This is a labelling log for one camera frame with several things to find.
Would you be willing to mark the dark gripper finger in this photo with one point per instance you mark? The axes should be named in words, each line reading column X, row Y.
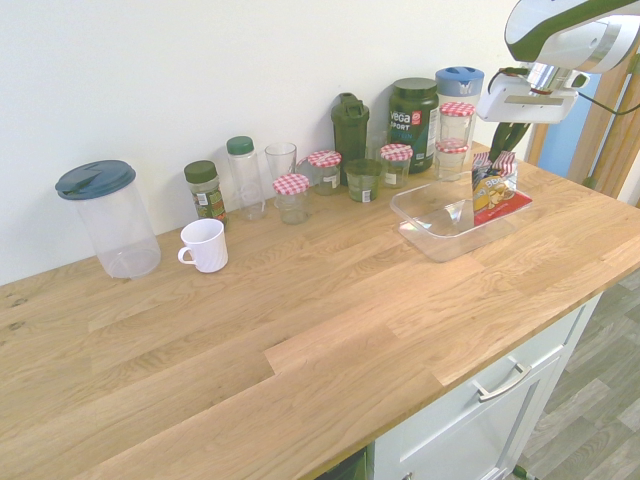
column 515, row 136
column 499, row 140

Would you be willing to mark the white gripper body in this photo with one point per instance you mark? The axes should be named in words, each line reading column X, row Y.
column 520, row 107

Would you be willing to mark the red silver chip bag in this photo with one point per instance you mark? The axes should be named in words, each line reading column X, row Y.
column 492, row 192

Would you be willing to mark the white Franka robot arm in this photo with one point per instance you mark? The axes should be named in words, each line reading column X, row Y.
column 575, row 35

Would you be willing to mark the clear plastic rectangular container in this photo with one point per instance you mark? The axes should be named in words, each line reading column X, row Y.
column 440, row 235

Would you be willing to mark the glass jar red checked lid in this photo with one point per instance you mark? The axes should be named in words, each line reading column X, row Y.
column 325, row 175
column 451, row 162
column 396, row 167
column 456, row 125
column 291, row 200

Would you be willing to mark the clear pitcher light blue lid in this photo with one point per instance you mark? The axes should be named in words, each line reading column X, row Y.
column 460, row 82

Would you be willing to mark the dark green protein tub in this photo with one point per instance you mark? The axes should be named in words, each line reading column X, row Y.
column 414, row 125

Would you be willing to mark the small dark green cup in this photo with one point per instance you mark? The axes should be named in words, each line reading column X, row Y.
column 363, row 182

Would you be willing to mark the dark green shaker bottle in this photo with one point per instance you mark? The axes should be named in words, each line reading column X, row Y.
column 350, row 130

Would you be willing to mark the clear bottle green lid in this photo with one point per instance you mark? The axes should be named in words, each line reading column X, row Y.
column 245, row 180

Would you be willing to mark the spice jar dark green lid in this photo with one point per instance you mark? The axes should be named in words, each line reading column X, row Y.
column 204, row 195

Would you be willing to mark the white mug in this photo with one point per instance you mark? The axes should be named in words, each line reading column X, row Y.
column 205, row 245

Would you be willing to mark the silver cabinet knob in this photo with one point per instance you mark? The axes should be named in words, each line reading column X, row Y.
column 406, row 476

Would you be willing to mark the clear pitcher dark blue lid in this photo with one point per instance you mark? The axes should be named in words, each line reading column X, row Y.
column 115, row 225

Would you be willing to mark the wooden door frame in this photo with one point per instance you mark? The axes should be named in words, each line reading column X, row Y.
column 620, row 165

